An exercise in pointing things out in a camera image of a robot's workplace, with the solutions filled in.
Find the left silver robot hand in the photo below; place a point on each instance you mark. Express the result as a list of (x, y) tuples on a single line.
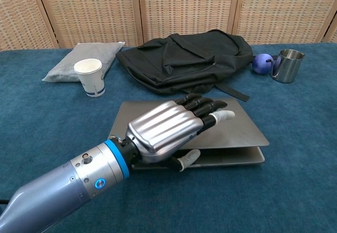
[(168, 132)]

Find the silver laptop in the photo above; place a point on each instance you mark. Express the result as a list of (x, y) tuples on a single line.
[(231, 138)]

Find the blue table mat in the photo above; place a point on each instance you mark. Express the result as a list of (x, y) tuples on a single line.
[(168, 190)]

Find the black backpack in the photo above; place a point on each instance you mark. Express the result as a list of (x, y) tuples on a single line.
[(189, 59)]

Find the white paper cup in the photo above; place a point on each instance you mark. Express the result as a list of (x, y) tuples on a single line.
[(90, 77)]

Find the grey plastic package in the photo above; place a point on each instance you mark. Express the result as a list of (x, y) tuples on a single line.
[(79, 61)]

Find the blue ball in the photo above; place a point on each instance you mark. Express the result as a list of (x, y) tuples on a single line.
[(261, 63)]

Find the wicker folding screen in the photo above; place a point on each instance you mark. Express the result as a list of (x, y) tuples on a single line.
[(168, 11)]

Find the stainless steel mug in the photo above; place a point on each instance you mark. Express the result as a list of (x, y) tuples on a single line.
[(286, 65)]

